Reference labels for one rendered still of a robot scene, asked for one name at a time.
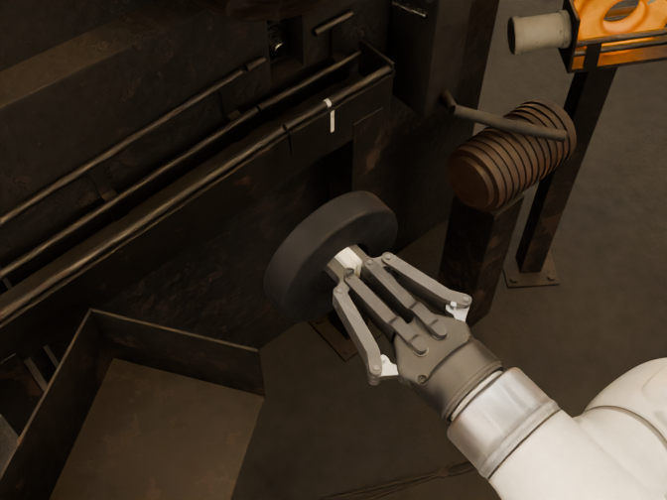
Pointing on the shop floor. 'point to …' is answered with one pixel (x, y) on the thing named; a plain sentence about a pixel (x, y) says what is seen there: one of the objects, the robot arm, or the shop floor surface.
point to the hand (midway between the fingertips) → (333, 250)
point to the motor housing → (495, 198)
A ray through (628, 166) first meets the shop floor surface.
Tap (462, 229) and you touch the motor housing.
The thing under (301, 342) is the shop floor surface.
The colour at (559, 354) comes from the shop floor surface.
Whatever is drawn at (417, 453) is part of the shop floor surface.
